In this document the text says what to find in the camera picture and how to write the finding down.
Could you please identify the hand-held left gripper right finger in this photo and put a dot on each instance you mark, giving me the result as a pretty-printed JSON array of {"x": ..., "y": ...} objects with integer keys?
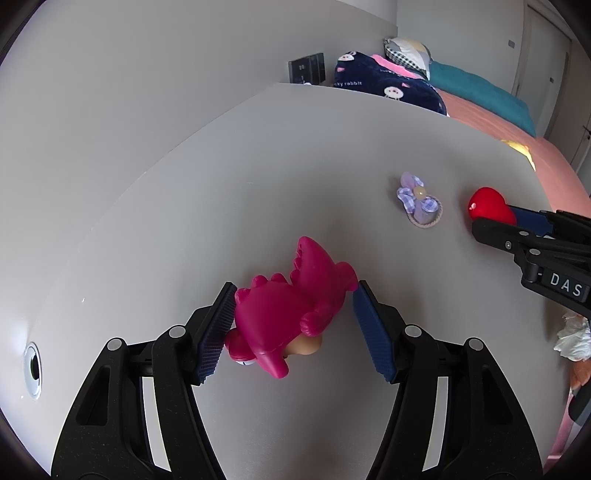
[{"x": 374, "y": 337}]

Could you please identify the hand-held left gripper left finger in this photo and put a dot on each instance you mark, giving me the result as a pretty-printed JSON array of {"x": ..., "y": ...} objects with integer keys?
[{"x": 214, "y": 337}]

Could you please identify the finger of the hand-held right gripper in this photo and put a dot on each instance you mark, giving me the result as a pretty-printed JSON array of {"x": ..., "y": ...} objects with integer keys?
[
  {"x": 531, "y": 219},
  {"x": 498, "y": 233}
]

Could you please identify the red heart toy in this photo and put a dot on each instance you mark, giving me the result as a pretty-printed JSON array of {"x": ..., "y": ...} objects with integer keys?
[{"x": 485, "y": 205}]

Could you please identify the magenta dinosaur toy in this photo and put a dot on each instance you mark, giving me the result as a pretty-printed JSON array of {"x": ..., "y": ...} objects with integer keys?
[{"x": 277, "y": 314}]

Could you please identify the white crumpled cloth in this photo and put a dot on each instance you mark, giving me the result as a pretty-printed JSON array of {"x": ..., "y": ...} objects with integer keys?
[{"x": 575, "y": 337}]

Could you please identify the bed with pink sheet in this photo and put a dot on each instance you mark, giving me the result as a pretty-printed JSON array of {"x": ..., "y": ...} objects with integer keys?
[{"x": 554, "y": 161}]

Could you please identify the orange plush toy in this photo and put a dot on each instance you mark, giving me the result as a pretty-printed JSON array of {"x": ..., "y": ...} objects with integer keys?
[{"x": 581, "y": 374}]

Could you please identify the teal pillow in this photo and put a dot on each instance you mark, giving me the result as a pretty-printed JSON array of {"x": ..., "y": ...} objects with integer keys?
[{"x": 485, "y": 94}]

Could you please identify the grey desk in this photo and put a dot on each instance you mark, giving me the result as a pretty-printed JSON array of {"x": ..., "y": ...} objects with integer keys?
[{"x": 231, "y": 184}]

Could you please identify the white door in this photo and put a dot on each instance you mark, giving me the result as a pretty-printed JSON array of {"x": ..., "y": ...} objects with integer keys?
[{"x": 540, "y": 55}]

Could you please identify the foam puzzle floor mat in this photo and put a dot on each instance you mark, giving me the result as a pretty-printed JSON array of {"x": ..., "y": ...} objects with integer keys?
[{"x": 565, "y": 443}]

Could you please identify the navy printed blanket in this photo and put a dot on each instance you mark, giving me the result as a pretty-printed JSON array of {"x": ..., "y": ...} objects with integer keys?
[{"x": 392, "y": 90}]

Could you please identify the patterned checked pillow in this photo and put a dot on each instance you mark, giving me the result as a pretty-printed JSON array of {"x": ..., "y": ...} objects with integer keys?
[{"x": 411, "y": 50}]

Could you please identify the black wall socket panel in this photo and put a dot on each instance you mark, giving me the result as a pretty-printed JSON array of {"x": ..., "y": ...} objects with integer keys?
[{"x": 307, "y": 69}]

